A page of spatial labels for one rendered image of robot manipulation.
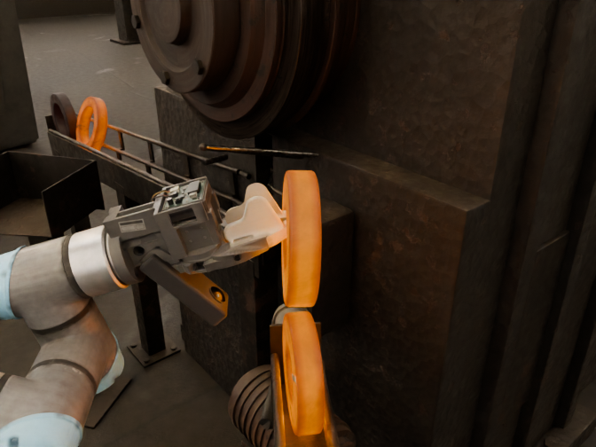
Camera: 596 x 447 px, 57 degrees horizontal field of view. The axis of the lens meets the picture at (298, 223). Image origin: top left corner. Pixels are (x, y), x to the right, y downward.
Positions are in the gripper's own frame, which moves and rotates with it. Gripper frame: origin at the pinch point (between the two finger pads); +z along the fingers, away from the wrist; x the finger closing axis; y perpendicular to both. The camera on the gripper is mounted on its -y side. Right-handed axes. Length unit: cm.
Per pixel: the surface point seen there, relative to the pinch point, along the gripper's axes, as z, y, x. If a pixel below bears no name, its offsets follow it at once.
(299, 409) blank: -5.7, -19.7, -7.7
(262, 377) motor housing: -14.7, -36.6, 18.3
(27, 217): -68, -16, 72
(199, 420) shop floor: -46, -83, 60
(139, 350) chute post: -67, -77, 91
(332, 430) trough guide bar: -2.7, -23.2, -8.8
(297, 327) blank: -3.7, -13.5, -0.8
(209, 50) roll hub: -6.8, 16.2, 30.6
